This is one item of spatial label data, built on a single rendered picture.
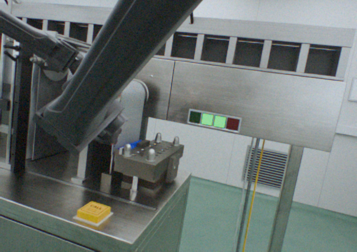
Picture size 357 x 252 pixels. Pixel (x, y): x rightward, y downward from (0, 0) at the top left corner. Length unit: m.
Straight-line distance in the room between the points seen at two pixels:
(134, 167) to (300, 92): 0.76
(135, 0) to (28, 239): 0.88
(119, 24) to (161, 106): 1.06
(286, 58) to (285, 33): 0.12
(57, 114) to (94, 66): 0.11
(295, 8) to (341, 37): 2.48
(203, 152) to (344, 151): 1.77
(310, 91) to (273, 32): 0.30
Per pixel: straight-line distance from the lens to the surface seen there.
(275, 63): 1.27
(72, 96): 0.30
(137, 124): 1.18
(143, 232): 0.80
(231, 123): 1.19
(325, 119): 1.22
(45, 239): 0.95
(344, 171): 3.79
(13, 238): 1.04
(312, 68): 1.29
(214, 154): 3.64
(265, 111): 1.19
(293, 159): 1.39
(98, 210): 0.82
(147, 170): 0.93
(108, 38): 0.23
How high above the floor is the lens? 1.32
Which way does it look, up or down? 7 degrees down
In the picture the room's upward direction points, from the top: 9 degrees clockwise
